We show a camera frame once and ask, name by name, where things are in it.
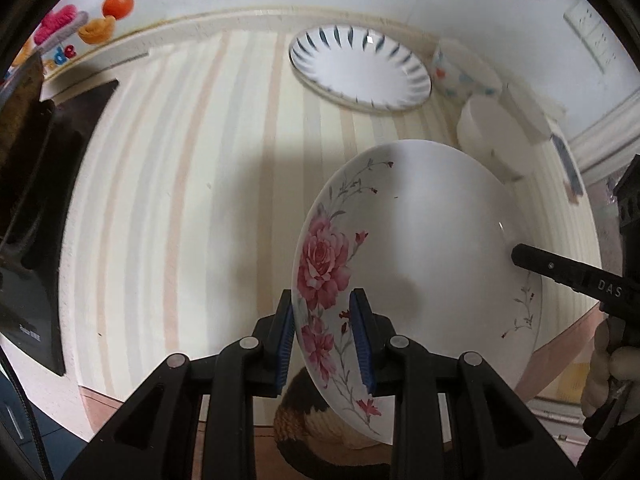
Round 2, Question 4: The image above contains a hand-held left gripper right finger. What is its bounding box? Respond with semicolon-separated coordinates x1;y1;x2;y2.
348;288;581;480

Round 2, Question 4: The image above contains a person's right hand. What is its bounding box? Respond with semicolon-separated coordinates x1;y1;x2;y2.
582;319;637;417

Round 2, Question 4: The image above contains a brown black furry object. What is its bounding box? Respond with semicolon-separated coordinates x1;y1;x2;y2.
273;367;397;480

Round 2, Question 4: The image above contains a white wall socket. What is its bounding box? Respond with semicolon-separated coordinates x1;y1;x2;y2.
563;2;619;72

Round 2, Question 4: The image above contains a white plate with blue dashes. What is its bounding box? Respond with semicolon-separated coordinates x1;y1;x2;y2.
288;25;432;111

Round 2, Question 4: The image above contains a white plate with pink flowers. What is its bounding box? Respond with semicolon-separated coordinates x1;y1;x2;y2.
291;139;544;447

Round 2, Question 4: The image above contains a white bowl with coloured spots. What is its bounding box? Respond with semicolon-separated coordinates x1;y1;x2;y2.
432;38;503;107

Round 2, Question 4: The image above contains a black electronic device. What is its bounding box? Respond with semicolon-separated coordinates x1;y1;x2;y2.
0;79;120;377

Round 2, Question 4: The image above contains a black cable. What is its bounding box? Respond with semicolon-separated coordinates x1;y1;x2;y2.
0;347;55;480

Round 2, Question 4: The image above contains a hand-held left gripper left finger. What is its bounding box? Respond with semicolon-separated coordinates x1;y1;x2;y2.
65;289;297;480

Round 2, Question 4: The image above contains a yellow ingot wall sticker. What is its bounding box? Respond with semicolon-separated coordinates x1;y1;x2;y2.
78;17;117;45

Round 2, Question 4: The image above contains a small blue card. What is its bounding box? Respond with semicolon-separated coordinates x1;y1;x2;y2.
550;134;586;206

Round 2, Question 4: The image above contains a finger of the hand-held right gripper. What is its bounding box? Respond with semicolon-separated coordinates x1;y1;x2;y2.
510;243;637;320

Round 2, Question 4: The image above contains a pink wall sticker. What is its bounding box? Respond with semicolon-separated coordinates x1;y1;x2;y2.
34;5;89;47

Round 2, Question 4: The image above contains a pastel striped tablecloth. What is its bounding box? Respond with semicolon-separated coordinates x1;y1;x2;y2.
57;27;603;403

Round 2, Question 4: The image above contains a dark blue cabinet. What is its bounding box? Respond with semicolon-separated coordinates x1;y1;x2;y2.
0;357;92;480

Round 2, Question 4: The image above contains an orange fruit wall sticker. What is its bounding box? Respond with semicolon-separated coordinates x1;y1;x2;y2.
102;0;135;21

